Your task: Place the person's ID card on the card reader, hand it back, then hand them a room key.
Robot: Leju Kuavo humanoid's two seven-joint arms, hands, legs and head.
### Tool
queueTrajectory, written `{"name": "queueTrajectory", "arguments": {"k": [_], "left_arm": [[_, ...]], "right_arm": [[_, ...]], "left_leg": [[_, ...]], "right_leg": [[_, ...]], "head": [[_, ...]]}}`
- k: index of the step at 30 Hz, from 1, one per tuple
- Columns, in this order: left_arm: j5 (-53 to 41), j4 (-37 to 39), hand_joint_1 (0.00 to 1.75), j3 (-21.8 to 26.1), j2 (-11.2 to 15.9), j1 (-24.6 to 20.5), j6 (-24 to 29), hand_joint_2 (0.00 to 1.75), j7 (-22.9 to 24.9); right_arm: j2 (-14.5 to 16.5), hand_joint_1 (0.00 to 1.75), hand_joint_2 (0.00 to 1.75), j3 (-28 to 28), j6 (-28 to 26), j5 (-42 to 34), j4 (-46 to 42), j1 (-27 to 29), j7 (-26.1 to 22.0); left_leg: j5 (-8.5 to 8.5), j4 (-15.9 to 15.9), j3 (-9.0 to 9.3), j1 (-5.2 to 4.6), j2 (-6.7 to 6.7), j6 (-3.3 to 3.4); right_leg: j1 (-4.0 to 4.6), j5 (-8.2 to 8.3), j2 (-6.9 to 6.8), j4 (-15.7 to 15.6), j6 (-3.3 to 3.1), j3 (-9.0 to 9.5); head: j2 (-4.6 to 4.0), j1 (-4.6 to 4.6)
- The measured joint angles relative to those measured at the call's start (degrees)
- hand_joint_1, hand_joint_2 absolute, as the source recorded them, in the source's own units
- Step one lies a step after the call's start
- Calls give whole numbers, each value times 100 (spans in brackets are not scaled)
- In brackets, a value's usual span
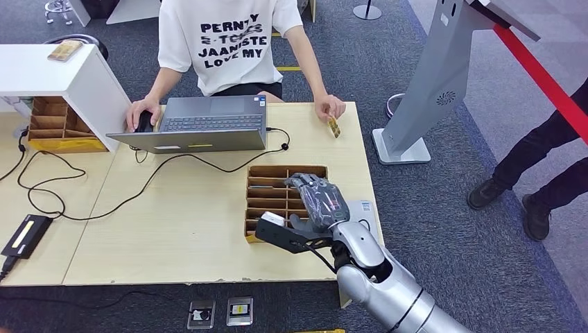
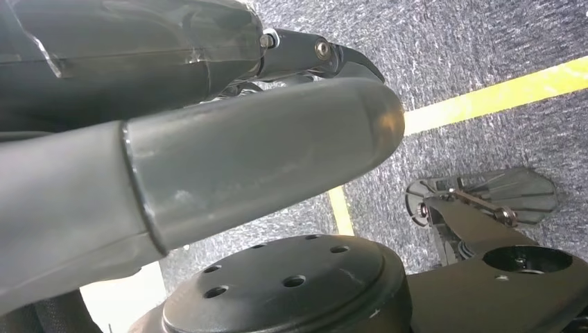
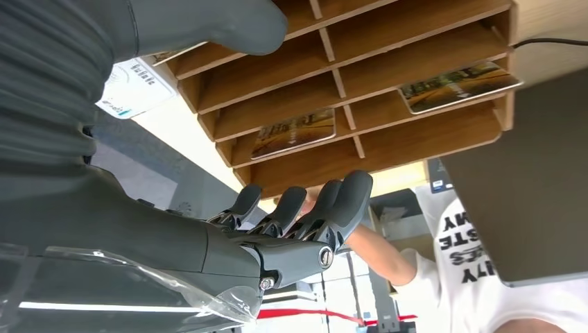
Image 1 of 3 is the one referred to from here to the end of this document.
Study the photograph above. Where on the floor socket with plug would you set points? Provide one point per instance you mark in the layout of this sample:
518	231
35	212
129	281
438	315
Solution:
201	315

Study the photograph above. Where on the yellow patterned ID card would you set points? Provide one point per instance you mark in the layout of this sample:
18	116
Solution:
334	127

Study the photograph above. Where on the chrome chair base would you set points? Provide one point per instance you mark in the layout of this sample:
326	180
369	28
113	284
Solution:
57	7

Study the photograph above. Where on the bystander person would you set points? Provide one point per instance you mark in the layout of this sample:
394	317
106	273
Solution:
542	147

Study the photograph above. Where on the red barrier belt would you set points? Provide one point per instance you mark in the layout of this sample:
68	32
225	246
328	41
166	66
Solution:
542	80

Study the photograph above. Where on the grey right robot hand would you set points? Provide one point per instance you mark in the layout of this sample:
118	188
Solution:
324	202

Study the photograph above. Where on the white shelf box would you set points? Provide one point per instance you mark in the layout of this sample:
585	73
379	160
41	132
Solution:
92	87

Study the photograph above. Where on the floor socket plate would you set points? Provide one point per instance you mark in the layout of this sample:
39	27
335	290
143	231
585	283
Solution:
240	311

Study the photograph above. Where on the room key card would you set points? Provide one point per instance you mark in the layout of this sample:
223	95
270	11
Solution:
261	187

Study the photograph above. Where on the person's left forearm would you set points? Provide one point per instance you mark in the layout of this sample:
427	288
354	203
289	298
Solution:
314	76

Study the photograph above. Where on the black box yellow label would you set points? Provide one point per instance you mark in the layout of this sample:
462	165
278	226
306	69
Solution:
27	236

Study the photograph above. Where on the person's right forearm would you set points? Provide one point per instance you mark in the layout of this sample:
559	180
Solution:
158	87

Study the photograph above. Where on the white floor panel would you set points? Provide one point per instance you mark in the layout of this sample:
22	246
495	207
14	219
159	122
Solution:
128	14

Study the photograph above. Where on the grey kiosk stand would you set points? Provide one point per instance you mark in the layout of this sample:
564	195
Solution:
432	82

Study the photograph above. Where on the person's right hand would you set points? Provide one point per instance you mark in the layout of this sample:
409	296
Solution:
146	105

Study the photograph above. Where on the black computer mouse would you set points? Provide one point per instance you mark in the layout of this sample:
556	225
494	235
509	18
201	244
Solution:
146	123

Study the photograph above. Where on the round stanchion base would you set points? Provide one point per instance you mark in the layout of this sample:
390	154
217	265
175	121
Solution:
366	12

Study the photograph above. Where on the wooden card organizer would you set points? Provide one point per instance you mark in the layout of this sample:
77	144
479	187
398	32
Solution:
266	197
50	124

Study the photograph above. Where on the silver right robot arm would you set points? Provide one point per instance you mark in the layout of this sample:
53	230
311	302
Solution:
390	294

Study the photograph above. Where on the black shoe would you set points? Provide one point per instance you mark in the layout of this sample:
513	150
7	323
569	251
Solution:
535	220
482	194

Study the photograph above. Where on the grey laptop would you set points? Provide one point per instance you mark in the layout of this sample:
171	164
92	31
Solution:
211	140

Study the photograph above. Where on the person's left hand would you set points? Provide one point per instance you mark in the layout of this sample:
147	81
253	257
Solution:
328	105

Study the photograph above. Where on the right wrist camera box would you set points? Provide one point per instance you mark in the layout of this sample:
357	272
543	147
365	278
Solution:
280	236

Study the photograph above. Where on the black round stool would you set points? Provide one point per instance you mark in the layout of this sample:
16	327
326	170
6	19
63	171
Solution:
94	46

